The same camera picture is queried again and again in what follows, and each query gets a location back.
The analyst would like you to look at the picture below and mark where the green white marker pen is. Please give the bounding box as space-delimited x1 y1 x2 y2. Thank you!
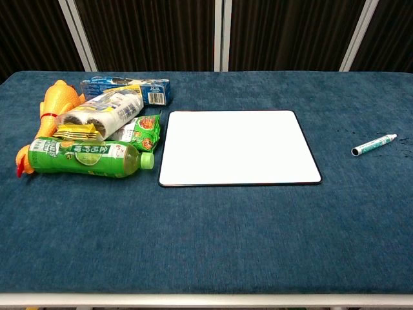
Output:
351 133 398 158

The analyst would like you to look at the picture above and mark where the white whiteboard with black rim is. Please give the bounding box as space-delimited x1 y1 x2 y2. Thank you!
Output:
157 110 323 188

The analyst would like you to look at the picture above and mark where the green snack packet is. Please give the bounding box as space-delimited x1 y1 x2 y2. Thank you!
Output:
108 113 161 153

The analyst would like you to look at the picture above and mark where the blue fabric tablecloth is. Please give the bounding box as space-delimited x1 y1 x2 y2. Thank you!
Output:
0 70 413 296

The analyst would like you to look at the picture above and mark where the blue cookie box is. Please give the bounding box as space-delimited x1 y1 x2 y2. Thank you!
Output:
79 76 172 106

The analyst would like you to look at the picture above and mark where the white wrapped roll package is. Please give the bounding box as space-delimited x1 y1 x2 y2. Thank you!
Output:
54 86 145 141

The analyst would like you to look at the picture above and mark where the green tea bottle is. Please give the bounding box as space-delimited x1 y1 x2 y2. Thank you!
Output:
28 136 155 179

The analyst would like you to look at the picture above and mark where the yellow striped sachet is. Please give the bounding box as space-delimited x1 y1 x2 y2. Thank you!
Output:
52 124 99 141

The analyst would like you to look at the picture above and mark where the dark ribbed partition panel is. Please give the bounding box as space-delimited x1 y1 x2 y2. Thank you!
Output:
228 0 367 72
74 0 216 72
350 0 413 74
0 0 85 83

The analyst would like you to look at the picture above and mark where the orange rubber chicken toy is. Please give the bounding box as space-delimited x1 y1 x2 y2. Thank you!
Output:
15 79 88 178

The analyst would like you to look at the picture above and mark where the white partition post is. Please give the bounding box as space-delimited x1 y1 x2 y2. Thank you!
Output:
214 0 232 72
59 0 98 72
339 0 380 72

